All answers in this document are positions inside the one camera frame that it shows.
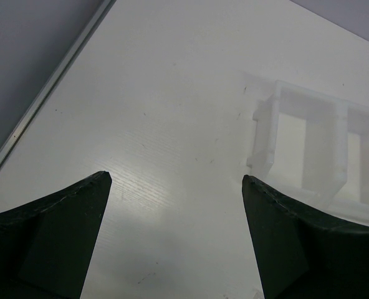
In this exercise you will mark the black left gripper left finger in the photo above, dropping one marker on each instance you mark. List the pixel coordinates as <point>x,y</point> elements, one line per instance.
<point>46,245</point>

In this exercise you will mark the white three-compartment tray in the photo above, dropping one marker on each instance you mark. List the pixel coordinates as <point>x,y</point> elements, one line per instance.
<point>311,146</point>

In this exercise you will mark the aluminium table edge rail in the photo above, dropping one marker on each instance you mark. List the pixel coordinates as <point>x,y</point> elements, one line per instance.
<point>38,42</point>

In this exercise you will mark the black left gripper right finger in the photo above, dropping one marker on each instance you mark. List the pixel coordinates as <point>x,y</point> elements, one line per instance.
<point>302,252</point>

